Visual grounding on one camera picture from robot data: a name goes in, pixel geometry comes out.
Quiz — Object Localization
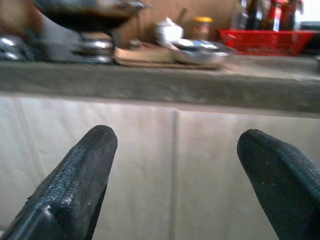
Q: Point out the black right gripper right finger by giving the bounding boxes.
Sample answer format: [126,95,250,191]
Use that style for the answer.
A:
[236,129,320,240]

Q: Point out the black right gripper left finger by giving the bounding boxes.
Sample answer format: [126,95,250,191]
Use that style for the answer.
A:
[0,124,119,240]

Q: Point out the wide steel plate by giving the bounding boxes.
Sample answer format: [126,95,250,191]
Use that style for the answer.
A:
[171,39,236,65]

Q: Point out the grey concrete kitchen counter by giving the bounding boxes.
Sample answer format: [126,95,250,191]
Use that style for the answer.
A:
[0,53,320,118]

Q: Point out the light wooden cabinet door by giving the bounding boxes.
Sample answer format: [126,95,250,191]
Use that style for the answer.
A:
[174,108,320,240]
[0,94,177,240]

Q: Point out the wooden cutting board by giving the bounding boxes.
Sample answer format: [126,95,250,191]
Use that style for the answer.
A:
[112,43,227,70]

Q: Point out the beige cardboard sheet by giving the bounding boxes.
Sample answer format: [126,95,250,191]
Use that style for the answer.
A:
[113,46,175,63]

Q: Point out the red plastic basket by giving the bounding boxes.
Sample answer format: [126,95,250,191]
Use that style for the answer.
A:
[218,28,316,56]

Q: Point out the black wok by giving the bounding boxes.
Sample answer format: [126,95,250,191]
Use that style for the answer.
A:
[33,0,152,35]

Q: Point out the red label bottle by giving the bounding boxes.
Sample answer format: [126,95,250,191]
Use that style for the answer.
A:
[267,0,296,32]

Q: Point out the clear bottle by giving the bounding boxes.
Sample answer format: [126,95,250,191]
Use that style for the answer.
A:
[234,1,248,30]

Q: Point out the white cup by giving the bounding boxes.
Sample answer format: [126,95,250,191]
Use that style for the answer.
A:
[154,16,185,46]

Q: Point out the yellow lid glass jar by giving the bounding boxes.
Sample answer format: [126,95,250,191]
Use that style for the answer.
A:
[191,16,214,41]

